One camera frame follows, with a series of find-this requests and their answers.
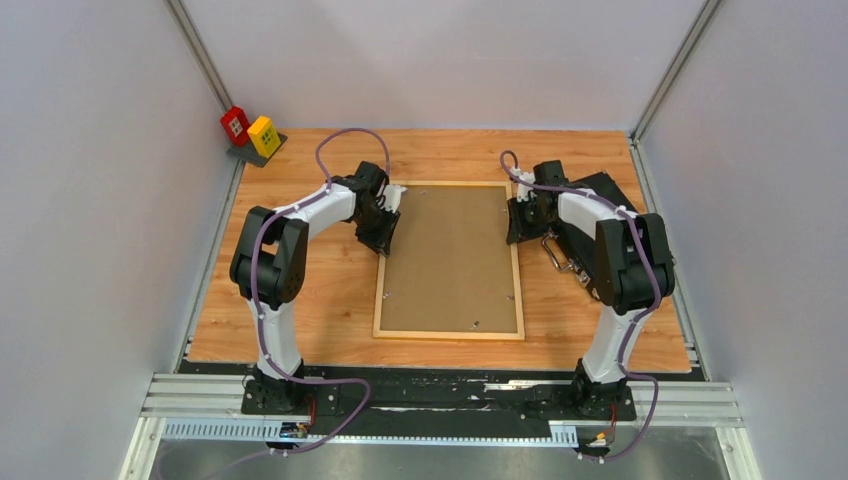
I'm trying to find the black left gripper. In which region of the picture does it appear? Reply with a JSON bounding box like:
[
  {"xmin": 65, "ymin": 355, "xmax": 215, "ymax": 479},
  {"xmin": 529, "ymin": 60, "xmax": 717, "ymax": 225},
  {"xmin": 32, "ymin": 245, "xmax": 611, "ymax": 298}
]
[{"xmin": 353, "ymin": 203, "xmax": 402, "ymax": 258}]

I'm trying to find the light wooden picture frame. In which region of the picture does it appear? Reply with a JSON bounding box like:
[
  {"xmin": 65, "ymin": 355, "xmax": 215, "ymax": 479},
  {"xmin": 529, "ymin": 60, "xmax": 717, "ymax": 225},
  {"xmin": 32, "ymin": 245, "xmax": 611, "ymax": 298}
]
[{"xmin": 372, "ymin": 180, "xmax": 526, "ymax": 342}]

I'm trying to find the brown cardboard backing sheet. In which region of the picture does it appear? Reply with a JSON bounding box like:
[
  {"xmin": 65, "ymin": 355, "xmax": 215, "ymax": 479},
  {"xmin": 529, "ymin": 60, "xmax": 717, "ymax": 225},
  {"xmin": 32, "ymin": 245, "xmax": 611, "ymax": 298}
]
[{"xmin": 380, "ymin": 186, "xmax": 519, "ymax": 335}]

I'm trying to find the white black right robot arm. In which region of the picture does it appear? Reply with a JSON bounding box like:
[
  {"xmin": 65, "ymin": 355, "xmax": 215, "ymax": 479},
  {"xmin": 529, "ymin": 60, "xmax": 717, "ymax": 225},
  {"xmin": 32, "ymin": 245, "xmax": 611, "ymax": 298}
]
[{"xmin": 503, "ymin": 160, "xmax": 676, "ymax": 418}]

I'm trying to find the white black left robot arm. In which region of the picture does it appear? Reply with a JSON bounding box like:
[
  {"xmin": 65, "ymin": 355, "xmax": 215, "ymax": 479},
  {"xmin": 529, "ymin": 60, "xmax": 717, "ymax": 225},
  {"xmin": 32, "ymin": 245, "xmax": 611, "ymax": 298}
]
[{"xmin": 229, "ymin": 162, "xmax": 406, "ymax": 415}]

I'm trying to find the yellow toy house block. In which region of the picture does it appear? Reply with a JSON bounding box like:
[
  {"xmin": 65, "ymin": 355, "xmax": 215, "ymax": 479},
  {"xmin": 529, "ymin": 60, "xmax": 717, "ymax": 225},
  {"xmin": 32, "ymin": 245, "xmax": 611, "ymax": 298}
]
[{"xmin": 247, "ymin": 115, "xmax": 282, "ymax": 159}]

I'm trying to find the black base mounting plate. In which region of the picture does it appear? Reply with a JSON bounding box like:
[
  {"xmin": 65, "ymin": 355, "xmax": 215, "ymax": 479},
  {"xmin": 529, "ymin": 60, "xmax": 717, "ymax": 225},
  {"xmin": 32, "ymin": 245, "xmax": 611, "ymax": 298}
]
[{"xmin": 178, "ymin": 360, "xmax": 707, "ymax": 440}]

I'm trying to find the red toy house block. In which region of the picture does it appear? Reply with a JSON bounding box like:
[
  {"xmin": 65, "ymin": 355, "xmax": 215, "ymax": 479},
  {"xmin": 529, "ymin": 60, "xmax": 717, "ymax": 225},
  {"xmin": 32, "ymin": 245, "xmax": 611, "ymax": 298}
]
[{"xmin": 219, "ymin": 106, "xmax": 251, "ymax": 147}]

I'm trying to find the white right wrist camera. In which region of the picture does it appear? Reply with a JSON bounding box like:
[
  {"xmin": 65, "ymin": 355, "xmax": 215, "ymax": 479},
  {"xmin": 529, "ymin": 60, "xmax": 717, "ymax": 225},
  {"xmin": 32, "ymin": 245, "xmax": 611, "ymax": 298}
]
[{"xmin": 510, "ymin": 167, "xmax": 536, "ymax": 202}]

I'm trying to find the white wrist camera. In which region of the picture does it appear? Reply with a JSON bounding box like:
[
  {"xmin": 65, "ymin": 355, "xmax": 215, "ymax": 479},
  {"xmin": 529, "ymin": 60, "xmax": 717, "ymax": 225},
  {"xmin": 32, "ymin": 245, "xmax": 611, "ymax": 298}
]
[
  {"xmin": 377, "ymin": 184, "xmax": 407, "ymax": 213},
  {"xmin": 510, "ymin": 167, "xmax": 536, "ymax": 202}
]

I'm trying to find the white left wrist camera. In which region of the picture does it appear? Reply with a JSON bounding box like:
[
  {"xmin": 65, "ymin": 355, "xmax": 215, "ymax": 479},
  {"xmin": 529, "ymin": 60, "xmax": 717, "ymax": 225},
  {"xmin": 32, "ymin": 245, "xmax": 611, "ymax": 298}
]
[{"xmin": 377, "ymin": 184, "xmax": 407, "ymax": 213}]

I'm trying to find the black ribbed frame backing board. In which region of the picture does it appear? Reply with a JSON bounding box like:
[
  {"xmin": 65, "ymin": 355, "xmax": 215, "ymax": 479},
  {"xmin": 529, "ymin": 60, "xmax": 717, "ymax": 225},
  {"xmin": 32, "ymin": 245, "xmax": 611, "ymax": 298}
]
[{"xmin": 533, "ymin": 165, "xmax": 667, "ymax": 313}]

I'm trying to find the grey toy base plate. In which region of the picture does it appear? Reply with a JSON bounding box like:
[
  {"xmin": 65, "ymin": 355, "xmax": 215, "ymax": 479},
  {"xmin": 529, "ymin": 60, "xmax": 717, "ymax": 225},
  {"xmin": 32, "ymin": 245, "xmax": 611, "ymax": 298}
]
[{"xmin": 227, "ymin": 136, "xmax": 270, "ymax": 168}]

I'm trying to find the aluminium rail right table edge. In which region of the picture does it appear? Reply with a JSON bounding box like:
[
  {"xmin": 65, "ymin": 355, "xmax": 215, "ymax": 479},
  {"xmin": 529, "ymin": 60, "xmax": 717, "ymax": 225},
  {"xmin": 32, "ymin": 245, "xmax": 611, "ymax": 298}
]
[{"xmin": 627, "ymin": 137, "xmax": 711, "ymax": 381}]

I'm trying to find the aluminium front rail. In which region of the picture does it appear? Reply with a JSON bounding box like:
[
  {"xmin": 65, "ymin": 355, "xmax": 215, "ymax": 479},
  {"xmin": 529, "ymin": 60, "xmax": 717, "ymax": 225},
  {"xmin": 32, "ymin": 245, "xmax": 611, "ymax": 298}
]
[{"xmin": 120, "ymin": 364, "xmax": 760, "ymax": 479}]

